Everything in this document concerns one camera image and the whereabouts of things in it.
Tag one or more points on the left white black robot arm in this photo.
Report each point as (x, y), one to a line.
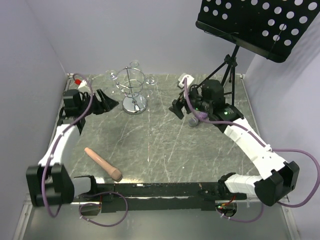
(50, 176)

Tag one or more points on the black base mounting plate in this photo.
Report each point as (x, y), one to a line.
(114, 197)

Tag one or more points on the clear wine glass back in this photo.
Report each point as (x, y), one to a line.
(135, 64)

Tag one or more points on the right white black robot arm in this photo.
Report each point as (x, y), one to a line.
(277, 177)

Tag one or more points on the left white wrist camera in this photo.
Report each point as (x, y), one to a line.
(82, 85)

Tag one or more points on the beige pink microphone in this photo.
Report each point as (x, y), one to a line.
(112, 171)

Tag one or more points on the purple glitter microphone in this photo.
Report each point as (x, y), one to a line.
(194, 121)

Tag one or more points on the chrome wine glass rack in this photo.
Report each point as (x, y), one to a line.
(130, 82)

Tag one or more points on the clear wine glass front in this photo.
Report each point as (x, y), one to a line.
(149, 94)

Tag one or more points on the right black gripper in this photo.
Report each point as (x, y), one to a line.
(177, 105)

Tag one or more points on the clear wine glass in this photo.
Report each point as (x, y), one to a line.
(111, 75)
(135, 64)
(149, 94)
(151, 79)

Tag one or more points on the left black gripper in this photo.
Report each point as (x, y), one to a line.
(105, 105)

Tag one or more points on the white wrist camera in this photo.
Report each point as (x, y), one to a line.
(189, 79)
(82, 85)

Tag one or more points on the black perforated music stand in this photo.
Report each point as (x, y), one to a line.
(272, 29)

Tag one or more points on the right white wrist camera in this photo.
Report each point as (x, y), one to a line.
(189, 79)

